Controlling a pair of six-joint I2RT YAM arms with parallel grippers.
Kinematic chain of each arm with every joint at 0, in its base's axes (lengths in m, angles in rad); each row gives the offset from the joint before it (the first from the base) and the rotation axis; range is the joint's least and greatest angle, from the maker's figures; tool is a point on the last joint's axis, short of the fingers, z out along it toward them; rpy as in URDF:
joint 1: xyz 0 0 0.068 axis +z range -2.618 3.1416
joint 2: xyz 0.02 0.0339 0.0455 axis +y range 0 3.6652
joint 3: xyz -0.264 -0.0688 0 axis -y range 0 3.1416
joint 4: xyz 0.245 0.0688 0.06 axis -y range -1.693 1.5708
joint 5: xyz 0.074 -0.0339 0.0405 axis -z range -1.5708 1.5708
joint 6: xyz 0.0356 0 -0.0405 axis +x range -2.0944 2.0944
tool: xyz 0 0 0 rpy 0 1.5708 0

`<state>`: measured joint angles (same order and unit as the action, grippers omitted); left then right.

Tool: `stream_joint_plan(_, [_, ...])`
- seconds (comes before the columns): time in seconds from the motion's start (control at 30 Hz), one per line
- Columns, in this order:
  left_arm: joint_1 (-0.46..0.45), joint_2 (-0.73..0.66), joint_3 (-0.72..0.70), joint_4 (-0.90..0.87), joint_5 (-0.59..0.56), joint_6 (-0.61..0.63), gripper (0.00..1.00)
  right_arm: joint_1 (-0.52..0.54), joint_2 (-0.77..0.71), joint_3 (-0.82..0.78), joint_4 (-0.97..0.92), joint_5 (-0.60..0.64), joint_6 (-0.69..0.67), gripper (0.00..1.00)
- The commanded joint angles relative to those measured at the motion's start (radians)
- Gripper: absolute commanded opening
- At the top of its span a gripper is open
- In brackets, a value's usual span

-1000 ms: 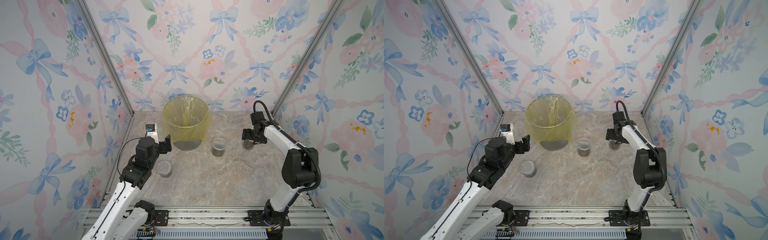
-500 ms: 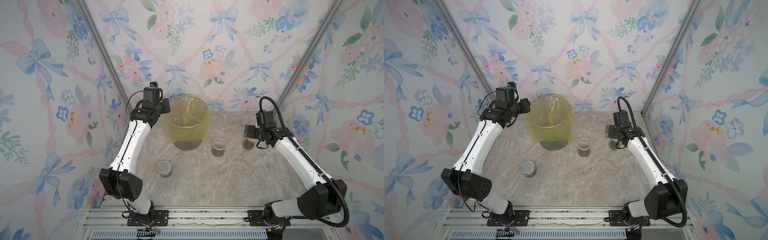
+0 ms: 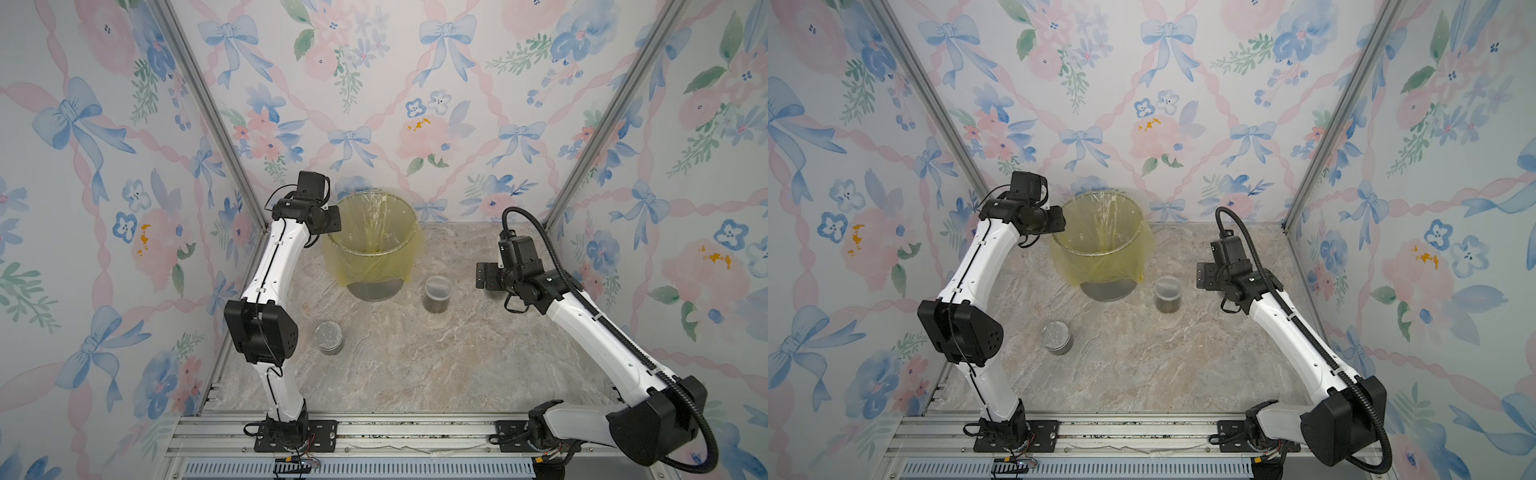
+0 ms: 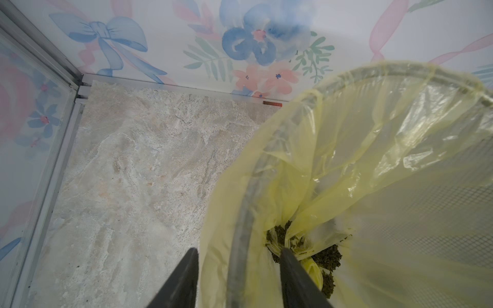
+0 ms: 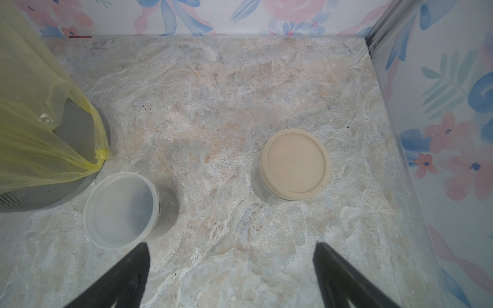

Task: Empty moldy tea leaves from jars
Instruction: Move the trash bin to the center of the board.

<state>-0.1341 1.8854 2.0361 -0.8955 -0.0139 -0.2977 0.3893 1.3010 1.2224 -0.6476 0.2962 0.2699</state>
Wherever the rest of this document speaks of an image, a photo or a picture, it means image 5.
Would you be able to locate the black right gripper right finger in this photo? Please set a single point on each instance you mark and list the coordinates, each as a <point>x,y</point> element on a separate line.
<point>342,285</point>

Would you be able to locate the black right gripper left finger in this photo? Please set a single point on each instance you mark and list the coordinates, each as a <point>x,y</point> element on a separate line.
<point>122,286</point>

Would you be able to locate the beige round jar lid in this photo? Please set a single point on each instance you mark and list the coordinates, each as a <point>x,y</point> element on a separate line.
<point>294,165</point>

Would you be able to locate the translucent plastic container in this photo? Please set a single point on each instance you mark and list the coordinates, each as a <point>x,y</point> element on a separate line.
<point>121,211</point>

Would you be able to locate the grey mesh trash bin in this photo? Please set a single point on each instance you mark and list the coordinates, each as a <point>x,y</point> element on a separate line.
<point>44,166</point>

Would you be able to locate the yellow plastic bin liner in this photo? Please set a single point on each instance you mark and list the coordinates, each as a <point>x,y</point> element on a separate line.
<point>34,86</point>

